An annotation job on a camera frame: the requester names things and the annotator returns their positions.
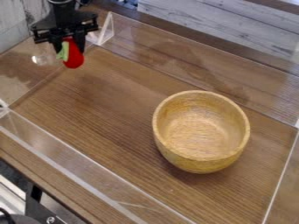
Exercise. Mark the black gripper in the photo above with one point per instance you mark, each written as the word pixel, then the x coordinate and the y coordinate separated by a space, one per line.
pixel 64 22

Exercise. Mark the red felt strawberry toy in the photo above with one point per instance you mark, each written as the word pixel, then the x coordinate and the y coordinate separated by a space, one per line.
pixel 69 54

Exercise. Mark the light wooden bowl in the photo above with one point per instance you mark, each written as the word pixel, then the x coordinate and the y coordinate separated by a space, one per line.
pixel 200 131

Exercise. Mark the clear acrylic tray enclosure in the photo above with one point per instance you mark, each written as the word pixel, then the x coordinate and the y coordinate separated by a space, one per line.
pixel 76 130

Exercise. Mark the black table leg bracket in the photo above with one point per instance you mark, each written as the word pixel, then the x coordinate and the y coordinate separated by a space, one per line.
pixel 34 209

